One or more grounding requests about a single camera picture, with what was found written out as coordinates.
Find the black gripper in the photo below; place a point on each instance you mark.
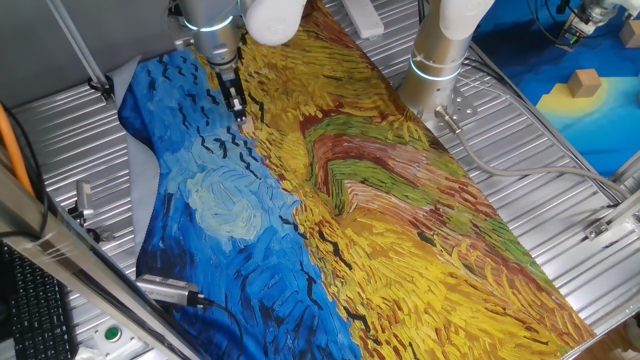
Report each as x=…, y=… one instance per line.
x=229, y=80

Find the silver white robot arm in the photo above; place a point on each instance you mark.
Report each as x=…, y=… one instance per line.
x=595, y=10
x=435, y=45

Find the white power strip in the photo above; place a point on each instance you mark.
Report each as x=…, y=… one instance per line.
x=364, y=17

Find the grey metal rod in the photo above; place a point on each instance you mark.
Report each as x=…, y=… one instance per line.
x=75, y=45

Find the painted wheatfield print cloth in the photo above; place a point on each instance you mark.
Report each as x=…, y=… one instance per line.
x=375, y=225

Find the grey box with green button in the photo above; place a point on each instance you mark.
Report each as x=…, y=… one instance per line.
x=117, y=337

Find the black keyboard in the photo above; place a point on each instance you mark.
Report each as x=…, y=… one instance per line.
x=35, y=310

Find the wooden cube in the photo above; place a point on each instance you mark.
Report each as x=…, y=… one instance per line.
x=584, y=82
x=631, y=34

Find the blue and yellow mat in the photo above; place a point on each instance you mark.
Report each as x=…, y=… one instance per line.
x=600, y=135

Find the short aluminium profile bar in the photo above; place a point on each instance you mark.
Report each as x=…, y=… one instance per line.
x=612, y=217

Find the silver ribbed camera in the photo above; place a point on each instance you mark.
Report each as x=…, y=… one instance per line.
x=165, y=290

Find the aluminium frame beam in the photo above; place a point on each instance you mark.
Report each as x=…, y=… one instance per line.
x=75, y=260

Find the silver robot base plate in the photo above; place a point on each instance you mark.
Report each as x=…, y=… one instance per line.
x=462, y=107

